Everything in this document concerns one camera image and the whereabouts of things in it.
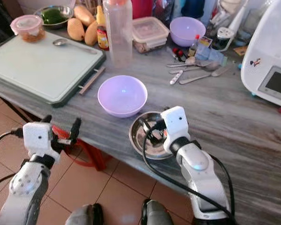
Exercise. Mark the small red capped bottle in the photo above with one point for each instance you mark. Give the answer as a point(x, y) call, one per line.
point(194, 46)

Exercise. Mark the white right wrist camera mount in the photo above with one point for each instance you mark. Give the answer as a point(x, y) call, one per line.
point(175, 126)

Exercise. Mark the purple plastic bowl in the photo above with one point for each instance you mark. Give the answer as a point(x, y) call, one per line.
point(122, 95)
point(187, 30)

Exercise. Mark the large steel spoon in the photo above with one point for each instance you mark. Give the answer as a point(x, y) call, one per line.
point(61, 42)

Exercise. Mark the small brown card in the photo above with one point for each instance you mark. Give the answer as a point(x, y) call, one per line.
point(241, 50)

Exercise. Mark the yellow capped sauce bottle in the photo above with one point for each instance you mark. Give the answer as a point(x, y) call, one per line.
point(102, 35)

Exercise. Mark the round steel dish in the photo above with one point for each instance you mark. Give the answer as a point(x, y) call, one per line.
point(140, 145)

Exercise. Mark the pale green cutting board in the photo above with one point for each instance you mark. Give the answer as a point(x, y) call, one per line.
point(42, 70)

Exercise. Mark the blue plastic packet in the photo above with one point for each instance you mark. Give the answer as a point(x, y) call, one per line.
point(210, 54)

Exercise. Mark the clear jug with pink lid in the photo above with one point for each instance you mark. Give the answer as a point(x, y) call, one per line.
point(118, 33)

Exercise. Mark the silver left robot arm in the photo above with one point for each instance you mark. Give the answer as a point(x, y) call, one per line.
point(25, 192)

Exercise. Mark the grey robot right leg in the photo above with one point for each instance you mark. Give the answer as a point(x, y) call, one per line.
point(157, 215)

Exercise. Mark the long white utensil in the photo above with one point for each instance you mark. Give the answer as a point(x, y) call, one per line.
point(236, 18)

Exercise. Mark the white kitchen appliance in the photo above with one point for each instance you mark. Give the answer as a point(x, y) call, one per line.
point(267, 47)

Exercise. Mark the pink lidded food container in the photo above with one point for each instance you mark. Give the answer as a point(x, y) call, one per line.
point(26, 28)

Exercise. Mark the small black red tool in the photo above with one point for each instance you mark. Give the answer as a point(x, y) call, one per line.
point(178, 53)

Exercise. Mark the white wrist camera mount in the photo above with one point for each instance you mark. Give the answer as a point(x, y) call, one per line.
point(175, 126)
point(40, 140)

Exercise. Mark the yellow mango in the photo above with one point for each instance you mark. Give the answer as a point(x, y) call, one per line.
point(83, 15)
point(92, 33)
point(76, 29)

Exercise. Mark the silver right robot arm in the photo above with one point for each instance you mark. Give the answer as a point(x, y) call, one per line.
point(201, 173)

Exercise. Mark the steel bowl with greens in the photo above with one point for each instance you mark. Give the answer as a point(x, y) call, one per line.
point(52, 15)

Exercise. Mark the steel fork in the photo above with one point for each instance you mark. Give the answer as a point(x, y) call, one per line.
point(206, 76)

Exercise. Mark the red plastic stool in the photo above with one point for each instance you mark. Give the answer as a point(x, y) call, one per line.
point(89, 152)

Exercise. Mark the dark blue container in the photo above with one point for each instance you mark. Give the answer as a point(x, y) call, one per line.
point(193, 7)

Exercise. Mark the glass shaker jar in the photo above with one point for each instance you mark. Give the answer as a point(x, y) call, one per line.
point(223, 38)

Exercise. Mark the steel table spoon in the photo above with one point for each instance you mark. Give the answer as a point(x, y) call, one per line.
point(210, 66)
point(199, 62)

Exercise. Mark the red container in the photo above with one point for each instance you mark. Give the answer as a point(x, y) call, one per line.
point(141, 8)

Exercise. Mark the grey wooden table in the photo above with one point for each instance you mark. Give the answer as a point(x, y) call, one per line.
point(220, 140)

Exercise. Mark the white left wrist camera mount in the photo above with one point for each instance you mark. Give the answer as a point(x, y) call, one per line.
point(40, 140)

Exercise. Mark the clear lidded food box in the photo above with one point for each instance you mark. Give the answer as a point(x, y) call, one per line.
point(150, 33)

